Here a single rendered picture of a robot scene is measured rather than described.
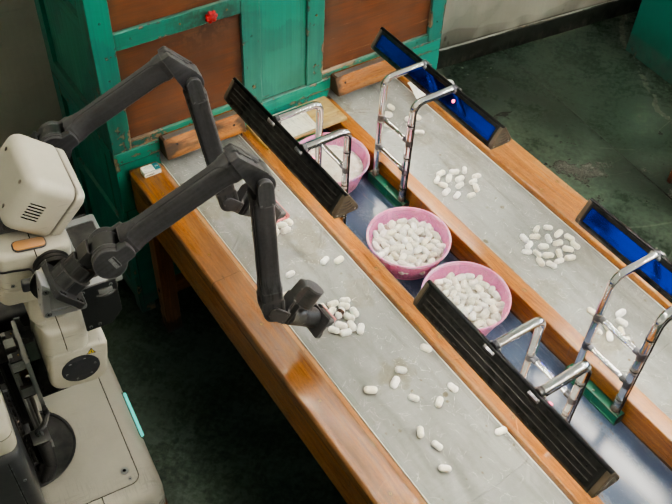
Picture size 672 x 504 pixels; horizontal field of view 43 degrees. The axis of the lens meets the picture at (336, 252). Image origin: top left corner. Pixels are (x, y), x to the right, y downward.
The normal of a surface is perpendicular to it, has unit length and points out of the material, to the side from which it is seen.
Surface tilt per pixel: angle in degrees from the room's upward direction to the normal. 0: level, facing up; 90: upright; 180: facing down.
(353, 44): 90
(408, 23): 90
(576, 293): 0
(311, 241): 0
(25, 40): 90
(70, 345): 90
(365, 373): 0
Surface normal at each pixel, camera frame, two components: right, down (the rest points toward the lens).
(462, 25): 0.49, 0.63
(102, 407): 0.04, -0.68
